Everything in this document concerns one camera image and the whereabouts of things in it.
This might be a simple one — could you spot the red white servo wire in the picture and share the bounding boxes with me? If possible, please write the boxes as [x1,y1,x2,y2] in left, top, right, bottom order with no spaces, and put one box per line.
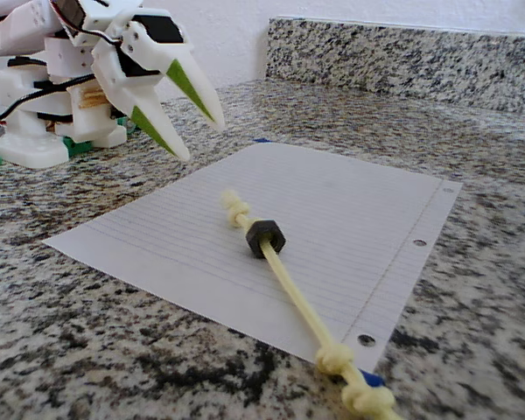
[47,0,78,36]

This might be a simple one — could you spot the black ring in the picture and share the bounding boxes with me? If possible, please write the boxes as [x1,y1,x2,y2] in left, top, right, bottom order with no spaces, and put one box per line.
[244,218,288,259]

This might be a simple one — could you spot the yellow knotted rope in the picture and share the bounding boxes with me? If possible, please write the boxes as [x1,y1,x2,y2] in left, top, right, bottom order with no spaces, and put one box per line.
[220,188,403,420]

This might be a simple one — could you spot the black servo cable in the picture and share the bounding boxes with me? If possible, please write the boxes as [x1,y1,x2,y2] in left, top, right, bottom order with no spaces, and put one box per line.
[0,72,97,123]

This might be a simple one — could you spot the lined notebook paper sheet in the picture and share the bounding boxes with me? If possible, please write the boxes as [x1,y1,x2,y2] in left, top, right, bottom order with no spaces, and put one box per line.
[42,142,464,373]

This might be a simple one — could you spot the granite backsplash ledge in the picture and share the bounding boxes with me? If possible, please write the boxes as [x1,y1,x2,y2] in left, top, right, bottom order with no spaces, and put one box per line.
[265,16,525,117]

